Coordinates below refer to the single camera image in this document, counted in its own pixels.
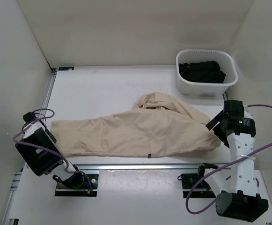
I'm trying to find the black trousers in basket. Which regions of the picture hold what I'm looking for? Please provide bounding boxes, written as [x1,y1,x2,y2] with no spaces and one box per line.
[178,60,226,83]

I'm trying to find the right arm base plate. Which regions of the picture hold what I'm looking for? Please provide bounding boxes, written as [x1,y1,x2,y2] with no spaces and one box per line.
[177,173,215,199]

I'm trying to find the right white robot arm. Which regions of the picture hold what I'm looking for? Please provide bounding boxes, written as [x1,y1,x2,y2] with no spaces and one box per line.
[196,112,269,223]

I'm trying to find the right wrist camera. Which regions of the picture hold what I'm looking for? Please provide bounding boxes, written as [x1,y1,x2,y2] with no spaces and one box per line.
[223,100,244,119]

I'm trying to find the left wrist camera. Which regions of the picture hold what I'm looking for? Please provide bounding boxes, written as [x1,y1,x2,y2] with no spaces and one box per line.
[23,112,37,123]

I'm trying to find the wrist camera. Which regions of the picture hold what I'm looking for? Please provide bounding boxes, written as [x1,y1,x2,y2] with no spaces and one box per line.
[223,100,244,119]
[23,112,37,123]

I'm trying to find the white plastic basket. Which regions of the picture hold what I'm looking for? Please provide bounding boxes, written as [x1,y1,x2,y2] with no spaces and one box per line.
[176,49,238,96]

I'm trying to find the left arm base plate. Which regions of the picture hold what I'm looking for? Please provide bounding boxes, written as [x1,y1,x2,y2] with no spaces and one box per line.
[53,173,99,197]

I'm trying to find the aluminium frame rail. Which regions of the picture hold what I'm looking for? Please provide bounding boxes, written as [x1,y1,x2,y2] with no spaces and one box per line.
[77,164,200,170]

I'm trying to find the beige trousers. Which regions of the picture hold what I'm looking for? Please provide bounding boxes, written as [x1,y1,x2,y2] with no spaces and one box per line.
[51,92,221,158]

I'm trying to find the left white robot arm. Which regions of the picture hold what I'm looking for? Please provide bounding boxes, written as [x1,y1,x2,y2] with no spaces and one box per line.
[13,115,90,189]

